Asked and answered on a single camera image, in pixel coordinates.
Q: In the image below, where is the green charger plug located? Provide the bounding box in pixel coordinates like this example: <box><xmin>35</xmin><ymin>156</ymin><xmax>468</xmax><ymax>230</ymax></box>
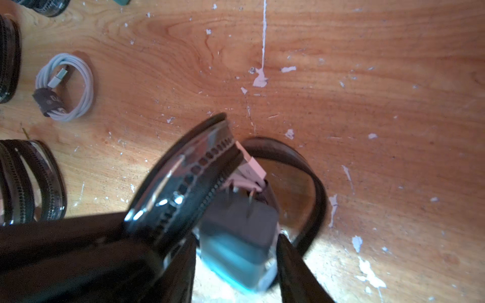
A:
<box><xmin>114</xmin><ymin>0</ymin><xmax>130</xmax><ymax>6</ymax></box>
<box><xmin>198</xmin><ymin>188</ymin><xmax>280</xmax><ymax>293</ymax></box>

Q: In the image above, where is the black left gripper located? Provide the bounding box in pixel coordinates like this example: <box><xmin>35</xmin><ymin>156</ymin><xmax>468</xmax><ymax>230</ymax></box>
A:
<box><xmin>1</xmin><ymin>213</ymin><xmax>164</xmax><ymax>302</ymax></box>

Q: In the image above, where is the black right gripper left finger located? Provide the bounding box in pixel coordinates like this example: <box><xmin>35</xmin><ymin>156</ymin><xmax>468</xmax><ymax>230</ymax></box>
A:
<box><xmin>141</xmin><ymin>234</ymin><xmax>197</xmax><ymax>302</ymax></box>

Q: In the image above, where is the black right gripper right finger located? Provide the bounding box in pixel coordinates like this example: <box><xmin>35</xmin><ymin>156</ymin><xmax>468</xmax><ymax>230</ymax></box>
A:
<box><xmin>277</xmin><ymin>234</ymin><xmax>334</xmax><ymax>303</ymax></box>

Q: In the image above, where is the black round zip pouch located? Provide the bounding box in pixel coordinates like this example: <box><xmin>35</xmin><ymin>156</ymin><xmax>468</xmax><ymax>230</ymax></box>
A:
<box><xmin>12</xmin><ymin>0</ymin><xmax>70</xmax><ymax>18</ymax></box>

